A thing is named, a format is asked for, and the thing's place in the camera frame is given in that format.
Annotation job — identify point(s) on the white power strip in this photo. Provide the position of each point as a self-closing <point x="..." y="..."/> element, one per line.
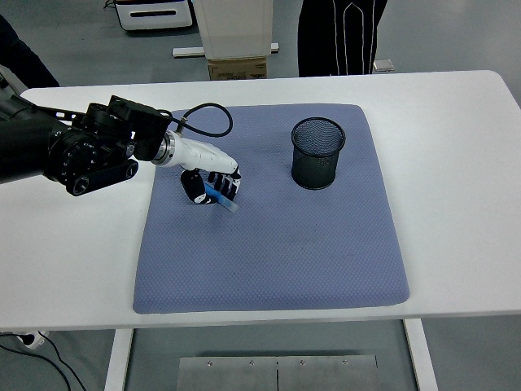
<point x="32" y="340"/>

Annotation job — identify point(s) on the black mesh pen holder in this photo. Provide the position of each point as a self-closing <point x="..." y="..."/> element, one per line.
<point x="317" y="171"/>

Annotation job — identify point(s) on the white table leg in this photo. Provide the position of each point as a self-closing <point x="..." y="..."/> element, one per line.
<point x="118" y="358"/>
<point x="421" y="358"/>

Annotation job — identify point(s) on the blue-grey quilted mat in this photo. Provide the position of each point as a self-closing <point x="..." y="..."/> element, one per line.
<point x="264" y="252"/>

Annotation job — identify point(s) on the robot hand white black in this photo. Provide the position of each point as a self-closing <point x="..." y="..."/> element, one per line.
<point x="199" y="156"/>

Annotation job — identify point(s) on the person in striped trousers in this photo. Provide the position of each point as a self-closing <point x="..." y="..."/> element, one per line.
<point x="338" y="36"/>

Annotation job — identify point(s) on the grey metal plate with screws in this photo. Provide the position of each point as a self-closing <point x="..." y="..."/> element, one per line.
<point x="244" y="372"/>

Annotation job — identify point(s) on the small grey floor plate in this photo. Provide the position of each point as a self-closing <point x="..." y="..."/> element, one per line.
<point x="382" y="65"/>

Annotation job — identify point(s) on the white box appliance with slot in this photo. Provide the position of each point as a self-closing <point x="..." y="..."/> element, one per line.
<point x="154" y="16"/>

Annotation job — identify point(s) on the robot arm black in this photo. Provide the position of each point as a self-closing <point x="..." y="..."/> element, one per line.
<point x="49" y="146"/>

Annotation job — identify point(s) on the white pedestal cabinet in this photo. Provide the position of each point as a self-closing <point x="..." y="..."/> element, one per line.
<point x="234" y="28"/>

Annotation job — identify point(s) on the blue marker with clear cap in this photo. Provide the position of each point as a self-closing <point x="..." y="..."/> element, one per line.
<point x="228" y="203"/>

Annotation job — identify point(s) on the white base bar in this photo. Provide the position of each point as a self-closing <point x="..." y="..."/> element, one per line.
<point x="187" y="51"/>

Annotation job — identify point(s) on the brown cardboard box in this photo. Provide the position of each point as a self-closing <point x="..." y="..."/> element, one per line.
<point x="238" y="69"/>

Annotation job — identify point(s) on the person in dark clothing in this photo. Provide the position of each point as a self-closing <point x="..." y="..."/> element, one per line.
<point x="24" y="61"/>

